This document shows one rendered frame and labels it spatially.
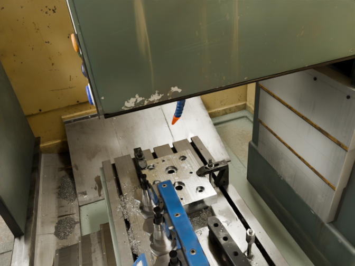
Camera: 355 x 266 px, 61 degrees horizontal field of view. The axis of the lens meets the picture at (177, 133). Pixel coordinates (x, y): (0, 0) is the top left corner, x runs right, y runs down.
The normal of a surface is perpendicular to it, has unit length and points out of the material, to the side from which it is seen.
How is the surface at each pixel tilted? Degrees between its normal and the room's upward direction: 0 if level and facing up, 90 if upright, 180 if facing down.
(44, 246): 17
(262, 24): 90
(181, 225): 0
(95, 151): 24
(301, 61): 90
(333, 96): 90
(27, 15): 90
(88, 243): 7
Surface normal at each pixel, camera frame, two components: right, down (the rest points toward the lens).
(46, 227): 0.19, -0.85
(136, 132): 0.04, -0.53
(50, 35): 0.32, 0.52
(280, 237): -0.09, -0.82
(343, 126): -0.95, 0.24
